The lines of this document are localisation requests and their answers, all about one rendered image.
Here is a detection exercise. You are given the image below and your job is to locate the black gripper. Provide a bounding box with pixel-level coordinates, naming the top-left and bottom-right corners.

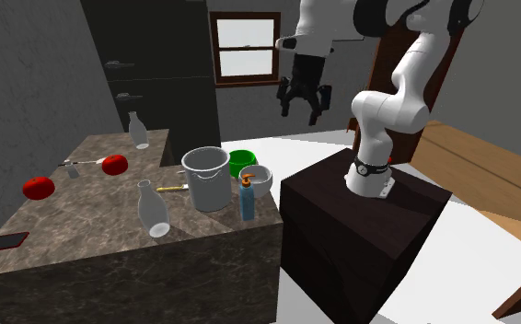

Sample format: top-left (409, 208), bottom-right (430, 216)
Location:
top-left (275, 53), bottom-right (333, 127)

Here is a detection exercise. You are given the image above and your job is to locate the brown framed window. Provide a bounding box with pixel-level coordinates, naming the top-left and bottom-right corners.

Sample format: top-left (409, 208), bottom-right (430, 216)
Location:
top-left (209, 10), bottom-right (284, 88)

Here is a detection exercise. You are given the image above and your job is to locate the brown wooden door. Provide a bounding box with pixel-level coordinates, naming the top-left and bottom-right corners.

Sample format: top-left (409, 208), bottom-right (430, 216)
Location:
top-left (346, 0), bottom-right (469, 166)

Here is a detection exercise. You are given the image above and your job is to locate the green bowl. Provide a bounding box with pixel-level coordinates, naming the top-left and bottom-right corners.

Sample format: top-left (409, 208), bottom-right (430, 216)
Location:
top-left (227, 149), bottom-right (259, 179)

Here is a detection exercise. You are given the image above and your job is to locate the white bowl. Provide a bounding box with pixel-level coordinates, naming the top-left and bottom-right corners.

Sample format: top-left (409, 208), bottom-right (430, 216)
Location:
top-left (237, 164), bottom-right (274, 199)

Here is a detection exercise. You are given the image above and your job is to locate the blue soap dispenser orange pump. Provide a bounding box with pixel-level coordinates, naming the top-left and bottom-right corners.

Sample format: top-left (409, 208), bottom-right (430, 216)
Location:
top-left (238, 172), bottom-right (257, 223)

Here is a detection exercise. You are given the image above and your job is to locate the grey metal pot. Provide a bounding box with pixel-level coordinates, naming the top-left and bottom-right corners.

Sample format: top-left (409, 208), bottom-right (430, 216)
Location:
top-left (180, 145), bottom-right (234, 213)

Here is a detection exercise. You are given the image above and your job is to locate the black refrigerator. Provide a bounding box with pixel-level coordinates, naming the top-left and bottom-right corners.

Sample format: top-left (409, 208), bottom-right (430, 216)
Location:
top-left (79, 0), bottom-right (222, 165)

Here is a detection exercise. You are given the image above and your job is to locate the dark robot stand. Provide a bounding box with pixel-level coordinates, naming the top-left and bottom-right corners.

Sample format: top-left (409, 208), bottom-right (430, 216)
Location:
top-left (279, 147), bottom-right (454, 324)

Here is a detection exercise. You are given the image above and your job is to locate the small clear glass bottle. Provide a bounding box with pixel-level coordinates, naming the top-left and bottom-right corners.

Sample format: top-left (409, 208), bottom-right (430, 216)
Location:
top-left (127, 110), bottom-right (150, 151)

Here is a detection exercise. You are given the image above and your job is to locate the light wooden table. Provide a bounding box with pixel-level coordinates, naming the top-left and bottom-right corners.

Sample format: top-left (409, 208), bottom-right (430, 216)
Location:
top-left (409, 119), bottom-right (521, 260)

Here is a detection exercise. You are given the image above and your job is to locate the large clear glass bottle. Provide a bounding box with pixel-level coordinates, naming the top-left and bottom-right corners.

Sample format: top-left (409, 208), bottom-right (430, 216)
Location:
top-left (136, 179), bottom-right (172, 239)

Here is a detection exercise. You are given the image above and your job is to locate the red tomato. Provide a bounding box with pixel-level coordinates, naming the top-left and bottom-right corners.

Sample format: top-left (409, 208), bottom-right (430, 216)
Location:
top-left (101, 154), bottom-right (130, 177)
top-left (21, 176), bottom-right (56, 202)

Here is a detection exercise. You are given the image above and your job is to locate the black tablet red case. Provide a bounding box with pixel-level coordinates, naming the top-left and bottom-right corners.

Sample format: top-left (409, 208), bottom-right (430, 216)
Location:
top-left (0, 230), bottom-right (31, 256)

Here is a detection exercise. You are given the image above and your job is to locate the yellow handled knife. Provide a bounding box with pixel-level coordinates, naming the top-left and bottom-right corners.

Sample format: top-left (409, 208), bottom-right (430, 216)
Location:
top-left (156, 183), bottom-right (191, 193)

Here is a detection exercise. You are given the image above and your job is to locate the silver kitchen tool black handle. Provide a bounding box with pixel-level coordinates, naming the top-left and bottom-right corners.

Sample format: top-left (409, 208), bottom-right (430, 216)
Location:
top-left (57, 156), bottom-right (108, 180)

